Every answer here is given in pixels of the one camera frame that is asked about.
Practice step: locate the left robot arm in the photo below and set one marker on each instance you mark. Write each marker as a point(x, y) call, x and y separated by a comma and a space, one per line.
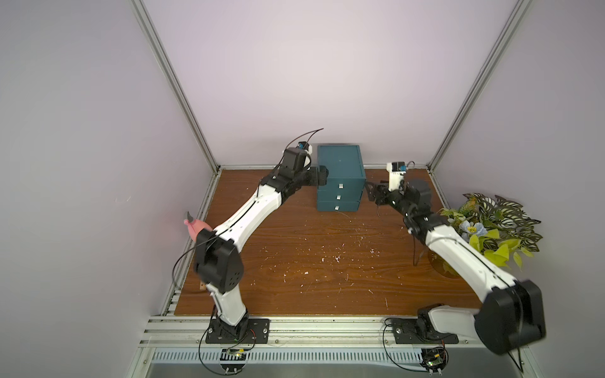
point(218, 263)

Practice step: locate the electronics board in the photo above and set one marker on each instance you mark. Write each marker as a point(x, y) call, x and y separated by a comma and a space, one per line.
point(434, 360)
point(233, 360)

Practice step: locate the teal three-drawer cabinet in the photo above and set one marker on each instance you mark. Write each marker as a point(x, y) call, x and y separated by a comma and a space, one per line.
point(342, 161)

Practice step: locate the aluminium front rail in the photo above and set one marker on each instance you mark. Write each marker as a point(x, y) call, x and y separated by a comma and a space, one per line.
point(284, 331)

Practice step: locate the teal top drawer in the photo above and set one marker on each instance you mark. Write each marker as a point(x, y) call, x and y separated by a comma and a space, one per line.
point(334, 184)

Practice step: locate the artificial green plant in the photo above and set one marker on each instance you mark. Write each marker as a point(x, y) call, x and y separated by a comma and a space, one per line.
point(498, 228)

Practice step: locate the teal drawer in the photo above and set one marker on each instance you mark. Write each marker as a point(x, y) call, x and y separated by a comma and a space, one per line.
point(343, 195)
point(338, 206)
point(334, 184)

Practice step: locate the left electronics board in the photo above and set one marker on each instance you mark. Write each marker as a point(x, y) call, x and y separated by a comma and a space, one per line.
point(233, 360)

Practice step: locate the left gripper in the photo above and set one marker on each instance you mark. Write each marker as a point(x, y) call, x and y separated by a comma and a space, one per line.
point(321, 176)

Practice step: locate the right electronics board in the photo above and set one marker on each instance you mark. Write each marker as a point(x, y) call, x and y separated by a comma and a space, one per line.
point(434, 360)

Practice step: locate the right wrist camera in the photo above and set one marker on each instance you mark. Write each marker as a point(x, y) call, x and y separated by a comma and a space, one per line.
point(397, 172)

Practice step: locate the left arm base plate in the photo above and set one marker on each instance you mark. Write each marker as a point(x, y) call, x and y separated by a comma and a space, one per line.
point(248, 331)

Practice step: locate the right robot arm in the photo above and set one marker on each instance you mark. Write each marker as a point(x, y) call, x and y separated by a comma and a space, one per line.
point(512, 311)

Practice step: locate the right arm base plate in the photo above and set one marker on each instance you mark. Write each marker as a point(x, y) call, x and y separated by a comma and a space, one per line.
point(418, 331)

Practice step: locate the teal bottom drawer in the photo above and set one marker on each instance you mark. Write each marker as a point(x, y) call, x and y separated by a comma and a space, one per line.
point(338, 206)

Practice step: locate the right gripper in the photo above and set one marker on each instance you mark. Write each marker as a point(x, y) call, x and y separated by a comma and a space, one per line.
point(381, 194)

